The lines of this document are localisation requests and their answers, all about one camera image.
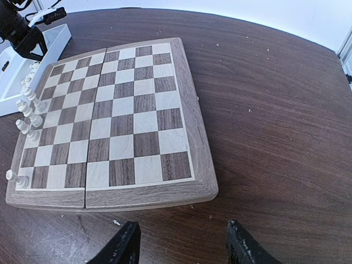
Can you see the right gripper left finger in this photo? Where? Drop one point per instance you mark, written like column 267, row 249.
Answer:
column 124, row 246

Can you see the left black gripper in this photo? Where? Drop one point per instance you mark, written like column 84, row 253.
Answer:
column 26, row 40

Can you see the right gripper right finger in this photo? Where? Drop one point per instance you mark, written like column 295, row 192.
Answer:
column 243, row 248

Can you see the white chess piece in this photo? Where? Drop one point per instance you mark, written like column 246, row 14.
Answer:
column 31, row 95
column 25, row 129
column 23, row 107

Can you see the white chess pawn corner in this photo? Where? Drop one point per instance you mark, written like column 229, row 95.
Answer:
column 21, row 180

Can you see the pile of white chess pieces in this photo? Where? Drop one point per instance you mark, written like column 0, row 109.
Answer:
column 33, row 68

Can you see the wooden chess board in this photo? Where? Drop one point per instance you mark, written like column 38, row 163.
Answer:
column 122, row 130

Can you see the white plastic divided tray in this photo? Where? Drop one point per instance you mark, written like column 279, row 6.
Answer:
column 15, row 69

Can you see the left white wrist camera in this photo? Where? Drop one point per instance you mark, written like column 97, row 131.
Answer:
column 46, row 16

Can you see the right aluminium corner post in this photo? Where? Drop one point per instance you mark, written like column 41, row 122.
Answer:
column 344, row 56

